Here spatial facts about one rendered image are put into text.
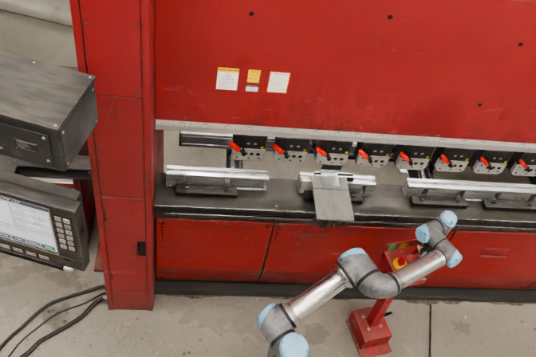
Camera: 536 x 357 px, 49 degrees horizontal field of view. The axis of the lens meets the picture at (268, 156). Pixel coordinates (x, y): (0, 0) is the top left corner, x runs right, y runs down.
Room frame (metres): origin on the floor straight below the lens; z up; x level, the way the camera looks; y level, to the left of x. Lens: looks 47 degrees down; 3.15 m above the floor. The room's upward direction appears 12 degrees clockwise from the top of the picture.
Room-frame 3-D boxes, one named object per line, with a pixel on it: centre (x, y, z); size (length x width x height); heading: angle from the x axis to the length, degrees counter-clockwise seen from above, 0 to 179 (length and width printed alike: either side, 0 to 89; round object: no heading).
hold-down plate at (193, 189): (1.80, 0.26, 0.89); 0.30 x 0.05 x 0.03; 102
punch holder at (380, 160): (2.01, -0.49, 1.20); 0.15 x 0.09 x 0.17; 102
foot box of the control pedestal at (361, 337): (1.68, -0.80, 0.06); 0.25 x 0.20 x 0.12; 25
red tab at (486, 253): (2.02, -1.35, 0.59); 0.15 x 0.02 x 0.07; 102
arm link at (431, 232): (1.62, -0.78, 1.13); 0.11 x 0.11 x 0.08; 40
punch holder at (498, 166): (2.13, -1.08, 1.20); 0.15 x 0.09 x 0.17; 102
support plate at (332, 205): (1.83, -0.34, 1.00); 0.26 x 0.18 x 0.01; 12
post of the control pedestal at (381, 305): (1.71, -0.78, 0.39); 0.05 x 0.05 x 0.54; 25
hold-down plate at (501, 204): (2.12, -1.31, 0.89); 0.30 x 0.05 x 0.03; 102
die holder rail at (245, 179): (1.86, 0.22, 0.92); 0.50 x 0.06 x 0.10; 102
